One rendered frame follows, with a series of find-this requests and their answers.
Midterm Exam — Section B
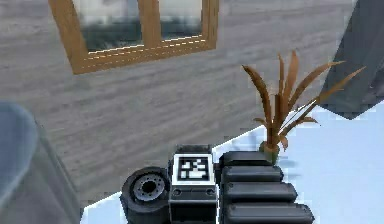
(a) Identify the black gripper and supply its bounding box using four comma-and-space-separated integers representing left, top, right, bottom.
119, 166, 172, 224

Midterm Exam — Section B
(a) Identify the pale blue rounded object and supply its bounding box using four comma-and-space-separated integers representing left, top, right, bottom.
0, 101, 39, 208

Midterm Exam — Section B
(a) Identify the wooden framed window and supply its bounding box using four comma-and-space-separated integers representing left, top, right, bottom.
48, 0, 220, 76

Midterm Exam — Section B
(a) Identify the brown house plant in pot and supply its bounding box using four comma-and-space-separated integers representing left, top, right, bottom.
241, 49, 367, 166

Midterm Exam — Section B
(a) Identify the grey curtain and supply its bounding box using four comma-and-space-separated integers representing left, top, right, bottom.
319, 0, 384, 120

